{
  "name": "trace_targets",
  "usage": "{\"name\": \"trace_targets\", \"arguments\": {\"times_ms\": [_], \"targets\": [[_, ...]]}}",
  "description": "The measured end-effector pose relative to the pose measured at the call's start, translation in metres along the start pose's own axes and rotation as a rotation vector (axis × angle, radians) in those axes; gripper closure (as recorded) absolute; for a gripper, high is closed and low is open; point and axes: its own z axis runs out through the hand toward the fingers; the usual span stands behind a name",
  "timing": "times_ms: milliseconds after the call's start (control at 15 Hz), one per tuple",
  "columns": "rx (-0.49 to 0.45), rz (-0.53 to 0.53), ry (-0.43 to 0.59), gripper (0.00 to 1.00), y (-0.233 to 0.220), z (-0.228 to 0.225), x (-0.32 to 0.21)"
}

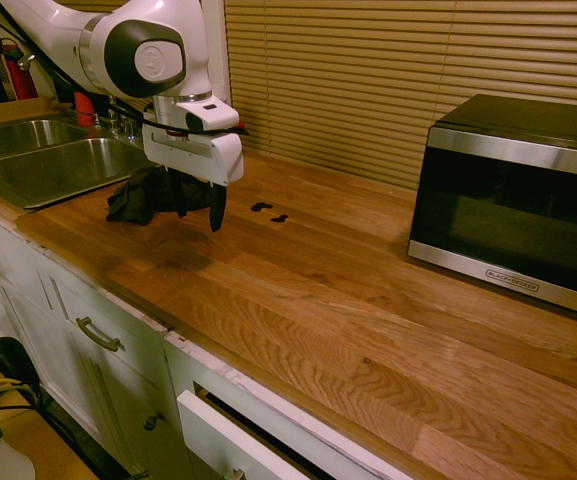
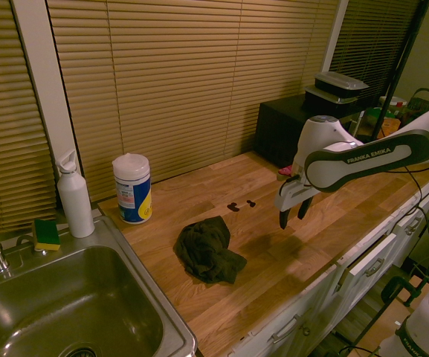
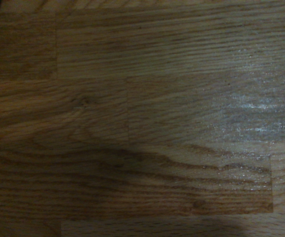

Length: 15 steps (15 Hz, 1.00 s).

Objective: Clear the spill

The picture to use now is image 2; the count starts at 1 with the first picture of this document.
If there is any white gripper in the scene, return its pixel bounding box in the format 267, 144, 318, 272
273, 174, 317, 230

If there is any dark cloth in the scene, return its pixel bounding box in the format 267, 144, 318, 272
172, 215, 248, 286

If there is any black box cabinet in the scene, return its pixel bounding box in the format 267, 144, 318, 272
255, 93, 364, 170

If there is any white base cabinet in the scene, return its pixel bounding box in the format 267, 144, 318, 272
231, 173, 429, 357

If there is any black lidded food container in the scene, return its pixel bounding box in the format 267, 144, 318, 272
313, 71, 371, 99
303, 84, 361, 112

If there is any black clamp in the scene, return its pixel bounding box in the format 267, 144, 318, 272
380, 276, 429, 308

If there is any white lidded tub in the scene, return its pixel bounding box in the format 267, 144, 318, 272
379, 95, 409, 113

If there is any white wipes canister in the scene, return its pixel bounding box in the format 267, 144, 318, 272
112, 152, 153, 225

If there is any wide beige window blind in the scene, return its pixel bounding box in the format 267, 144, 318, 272
45, 0, 341, 202

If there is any dark shaded window blind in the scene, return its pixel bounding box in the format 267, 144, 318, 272
328, 0, 423, 109

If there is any white spray bottle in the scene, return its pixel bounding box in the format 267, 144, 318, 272
55, 149, 96, 239

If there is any stainless steel sink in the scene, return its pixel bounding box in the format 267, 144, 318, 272
0, 214, 199, 357

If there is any green yellow sponge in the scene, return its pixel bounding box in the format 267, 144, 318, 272
32, 218, 61, 253

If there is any narrow beige window blind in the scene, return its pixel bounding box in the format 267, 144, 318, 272
0, 0, 58, 236

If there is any metal drawer handle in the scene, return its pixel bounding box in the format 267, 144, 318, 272
403, 216, 423, 236
364, 257, 385, 277
271, 314, 300, 345

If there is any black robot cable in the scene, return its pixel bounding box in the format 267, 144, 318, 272
399, 165, 429, 287

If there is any black camera stand pole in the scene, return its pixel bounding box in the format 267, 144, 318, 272
372, 0, 429, 141

